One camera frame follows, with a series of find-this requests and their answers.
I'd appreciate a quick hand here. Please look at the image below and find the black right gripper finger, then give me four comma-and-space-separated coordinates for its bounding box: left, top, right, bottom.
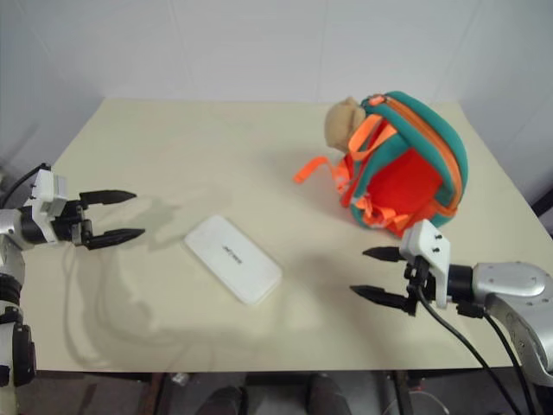
361, 246, 405, 264
349, 284, 410, 310

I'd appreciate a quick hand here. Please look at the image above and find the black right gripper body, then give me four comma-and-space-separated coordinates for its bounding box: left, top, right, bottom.
403, 254, 438, 317

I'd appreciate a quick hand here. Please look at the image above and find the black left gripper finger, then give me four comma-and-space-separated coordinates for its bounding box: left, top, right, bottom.
84, 228, 147, 252
79, 188, 139, 207

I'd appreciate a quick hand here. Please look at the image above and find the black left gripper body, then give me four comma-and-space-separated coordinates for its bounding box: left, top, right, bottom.
51, 198, 94, 250

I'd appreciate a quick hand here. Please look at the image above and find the teal and orange backpack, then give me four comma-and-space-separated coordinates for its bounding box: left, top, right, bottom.
292, 90, 471, 239

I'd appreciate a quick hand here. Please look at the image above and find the white rectangular case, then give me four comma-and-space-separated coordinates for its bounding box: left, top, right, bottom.
183, 214, 284, 307

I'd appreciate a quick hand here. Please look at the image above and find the black metal table leg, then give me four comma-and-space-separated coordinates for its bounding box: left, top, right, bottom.
390, 370, 412, 415

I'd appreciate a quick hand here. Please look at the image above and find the tan plush bear toy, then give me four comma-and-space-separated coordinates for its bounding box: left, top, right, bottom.
323, 96, 369, 153

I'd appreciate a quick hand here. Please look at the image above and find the dark object beside table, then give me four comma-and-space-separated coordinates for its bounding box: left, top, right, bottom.
532, 184, 553, 239

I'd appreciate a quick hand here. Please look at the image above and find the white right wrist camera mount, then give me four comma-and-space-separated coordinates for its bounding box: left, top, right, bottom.
398, 219, 452, 310

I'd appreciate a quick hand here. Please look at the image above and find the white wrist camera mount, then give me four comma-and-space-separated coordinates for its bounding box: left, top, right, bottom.
29, 167, 68, 227
398, 219, 452, 310

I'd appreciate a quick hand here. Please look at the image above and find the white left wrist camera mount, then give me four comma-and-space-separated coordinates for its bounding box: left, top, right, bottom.
29, 167, 68, 227

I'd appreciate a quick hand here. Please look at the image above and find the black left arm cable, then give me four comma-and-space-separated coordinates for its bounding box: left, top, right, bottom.
0, 163, 49, 207

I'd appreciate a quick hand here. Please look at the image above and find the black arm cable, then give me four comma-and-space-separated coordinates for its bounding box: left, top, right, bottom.
0, 163, 49, 207
456, 300, 537, 415

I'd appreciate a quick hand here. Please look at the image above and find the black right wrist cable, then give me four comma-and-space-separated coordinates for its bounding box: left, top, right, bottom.
416, 296, 522, 415

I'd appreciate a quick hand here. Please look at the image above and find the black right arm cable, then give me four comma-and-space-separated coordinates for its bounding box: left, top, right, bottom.
456, 300, 537, 415

